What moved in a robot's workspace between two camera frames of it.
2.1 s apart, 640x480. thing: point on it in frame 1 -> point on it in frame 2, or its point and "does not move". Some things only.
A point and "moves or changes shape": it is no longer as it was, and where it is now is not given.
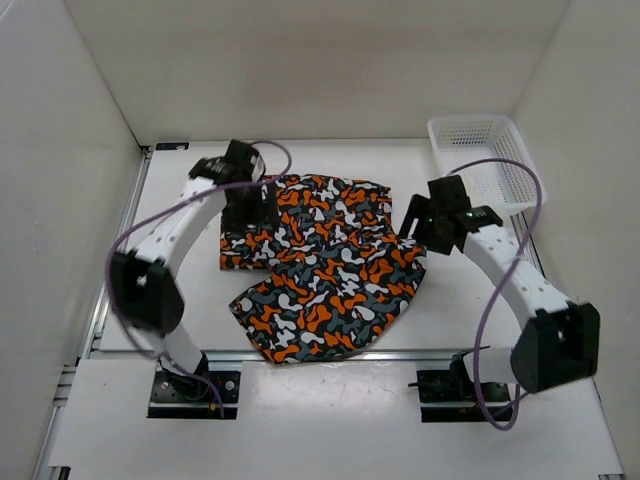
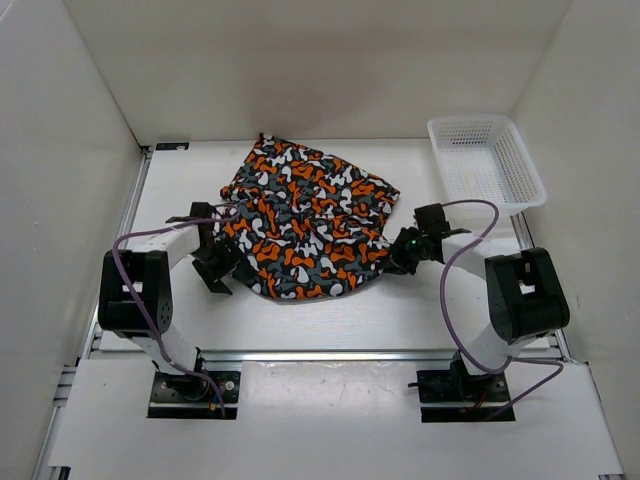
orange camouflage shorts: x=339 y=280 moves or changes shape
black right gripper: x=420 y=209 -> x=397 y=262
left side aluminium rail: x=96 y=337 does not move
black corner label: x=171 y=146 does not move
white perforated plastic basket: x=460 y=140 does not move
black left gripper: x=263 y=214 -> x=212 y=276
